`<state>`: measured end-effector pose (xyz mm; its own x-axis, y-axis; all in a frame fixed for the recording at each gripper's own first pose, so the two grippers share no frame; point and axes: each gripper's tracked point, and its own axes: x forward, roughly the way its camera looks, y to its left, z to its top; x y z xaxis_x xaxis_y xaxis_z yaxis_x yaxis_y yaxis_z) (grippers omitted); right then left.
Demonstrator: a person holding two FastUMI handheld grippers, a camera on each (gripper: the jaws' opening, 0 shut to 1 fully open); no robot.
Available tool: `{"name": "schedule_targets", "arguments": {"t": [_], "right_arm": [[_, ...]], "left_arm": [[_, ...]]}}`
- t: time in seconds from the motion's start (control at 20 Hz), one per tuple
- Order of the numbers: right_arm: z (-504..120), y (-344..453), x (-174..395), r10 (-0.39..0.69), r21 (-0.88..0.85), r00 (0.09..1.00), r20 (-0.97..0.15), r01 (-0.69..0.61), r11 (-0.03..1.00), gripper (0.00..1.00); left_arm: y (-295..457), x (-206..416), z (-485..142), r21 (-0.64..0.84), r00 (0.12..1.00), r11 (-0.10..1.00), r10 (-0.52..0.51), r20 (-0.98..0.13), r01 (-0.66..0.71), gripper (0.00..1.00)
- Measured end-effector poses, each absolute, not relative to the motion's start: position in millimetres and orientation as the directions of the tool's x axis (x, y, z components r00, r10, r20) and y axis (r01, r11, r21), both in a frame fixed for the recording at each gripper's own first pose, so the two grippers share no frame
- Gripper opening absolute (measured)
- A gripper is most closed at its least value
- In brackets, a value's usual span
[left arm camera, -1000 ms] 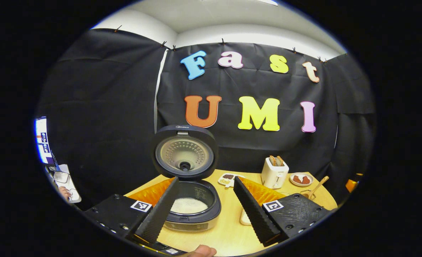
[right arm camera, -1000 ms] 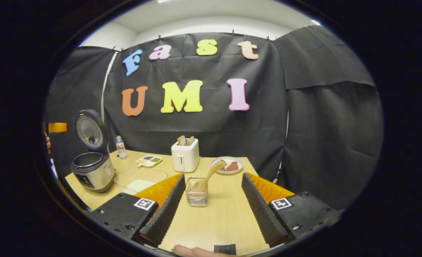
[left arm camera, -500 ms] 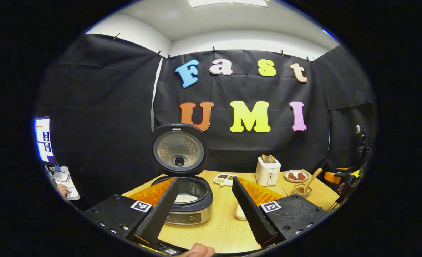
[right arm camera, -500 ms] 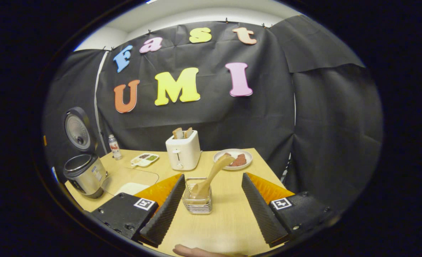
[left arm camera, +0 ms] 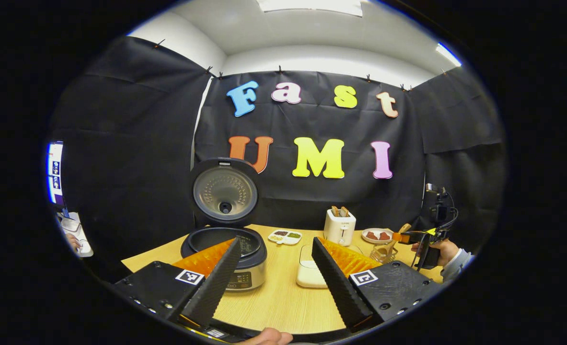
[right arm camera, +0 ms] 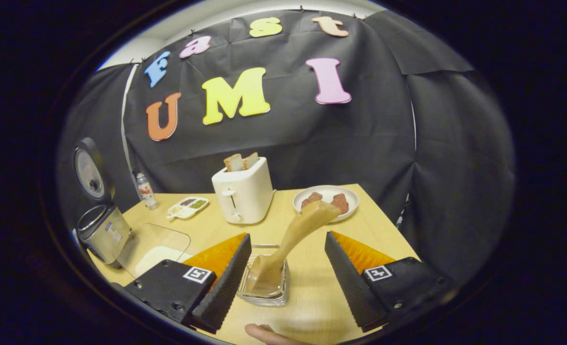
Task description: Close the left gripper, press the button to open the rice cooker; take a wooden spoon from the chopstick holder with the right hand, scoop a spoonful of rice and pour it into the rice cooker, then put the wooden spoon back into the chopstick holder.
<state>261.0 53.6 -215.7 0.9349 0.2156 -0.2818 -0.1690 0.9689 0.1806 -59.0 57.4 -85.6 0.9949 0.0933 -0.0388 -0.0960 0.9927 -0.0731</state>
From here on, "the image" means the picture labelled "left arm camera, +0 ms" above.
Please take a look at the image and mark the wooden spoon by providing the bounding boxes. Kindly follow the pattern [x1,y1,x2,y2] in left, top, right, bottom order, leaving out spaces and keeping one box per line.
[382,223,412,257]

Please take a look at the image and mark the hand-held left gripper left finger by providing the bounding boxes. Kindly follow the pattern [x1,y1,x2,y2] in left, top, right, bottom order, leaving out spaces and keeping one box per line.
[113,237,243,331]

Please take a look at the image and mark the white round plate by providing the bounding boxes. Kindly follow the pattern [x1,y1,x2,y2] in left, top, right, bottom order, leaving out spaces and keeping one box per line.
[361,228,394,244]

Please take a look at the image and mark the clear chopstick holder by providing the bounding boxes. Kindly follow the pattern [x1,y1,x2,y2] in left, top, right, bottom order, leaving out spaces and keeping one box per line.
[372,240,400,265]

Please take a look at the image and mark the dark grey rice cooker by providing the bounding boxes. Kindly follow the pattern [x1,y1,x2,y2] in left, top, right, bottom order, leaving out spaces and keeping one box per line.
[180,157,268,292]

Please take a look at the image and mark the white toaster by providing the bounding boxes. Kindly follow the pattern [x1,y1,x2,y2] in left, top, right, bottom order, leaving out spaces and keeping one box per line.
[324,209,357,247]

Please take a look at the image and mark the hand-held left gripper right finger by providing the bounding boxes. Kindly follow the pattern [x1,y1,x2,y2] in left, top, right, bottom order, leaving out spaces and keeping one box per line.
[311,236,444,333]

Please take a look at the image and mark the black backdrop cloth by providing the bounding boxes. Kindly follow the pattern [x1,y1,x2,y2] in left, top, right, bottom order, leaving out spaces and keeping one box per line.
[48,36,507,283]

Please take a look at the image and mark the small ceiling light panel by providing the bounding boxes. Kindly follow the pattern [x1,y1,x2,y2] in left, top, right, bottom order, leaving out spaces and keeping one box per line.
[436,43,462,67]

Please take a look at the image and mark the white divided grain dish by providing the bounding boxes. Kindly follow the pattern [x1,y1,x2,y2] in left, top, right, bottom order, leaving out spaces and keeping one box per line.
[268,229,303,246]

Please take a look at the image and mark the large ceiling light panel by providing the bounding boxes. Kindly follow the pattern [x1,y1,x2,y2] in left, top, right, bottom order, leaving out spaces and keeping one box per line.
[257,0,363,18]

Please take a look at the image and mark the clear plastic rice container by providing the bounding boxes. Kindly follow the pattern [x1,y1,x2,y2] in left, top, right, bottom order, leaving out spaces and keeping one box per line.
[296,243,363,288]

